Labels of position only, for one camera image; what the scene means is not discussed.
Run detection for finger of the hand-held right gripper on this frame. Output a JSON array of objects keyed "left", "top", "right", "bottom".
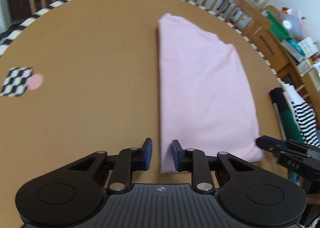
[{"left": 255, "top": 136, "right": 320, "bottom": 174}]

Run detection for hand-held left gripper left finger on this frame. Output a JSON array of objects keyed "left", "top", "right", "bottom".
[{"left": 69, "top": 138, "right": 153, "bottom": 193}]

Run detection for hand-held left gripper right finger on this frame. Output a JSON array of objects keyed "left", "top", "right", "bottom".
[{"left": 171, "top": 139, "right": 253, "bottom": 193}]

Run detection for pink and white t-shirt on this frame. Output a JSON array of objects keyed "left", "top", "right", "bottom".
[{"left": 157, "top": 13, "right": 263, "bottom": 175}]

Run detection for green and black garment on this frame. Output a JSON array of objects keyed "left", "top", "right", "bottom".
[{"left": 269, "top": 87, "right": 305, "bottom": 141}]

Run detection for black white striped garment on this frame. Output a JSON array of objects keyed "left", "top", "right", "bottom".
[{"left": 281, "top": 82, "right": 320, "bottom": 147}]

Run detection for wooden side cabinet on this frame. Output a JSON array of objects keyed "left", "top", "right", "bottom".
[{"left": 241, "top": 18, "right": 320, "bottom": 109}]

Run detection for white patterned box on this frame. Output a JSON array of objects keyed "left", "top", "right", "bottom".
[{"left": 297, "top": 37, "right": 320, "bottom": 59}]

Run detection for green bag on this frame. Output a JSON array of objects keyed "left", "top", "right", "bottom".
[{"left": 264, "top": 10, "right": 293, "bottom": 42}]

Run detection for orange and grey toy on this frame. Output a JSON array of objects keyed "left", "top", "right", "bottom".
[{"left": 280, "top": 7, "right": 307, "bottom": 39}]

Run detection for pink round sticker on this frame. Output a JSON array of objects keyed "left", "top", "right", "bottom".
[{"left": 27, "top": 73, "right": 44, "bottom": 91}]

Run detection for black white checkered marker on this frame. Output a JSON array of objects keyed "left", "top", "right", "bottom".
[{"left": 0, "top": 67, "right": 34, "bottom": 97}]

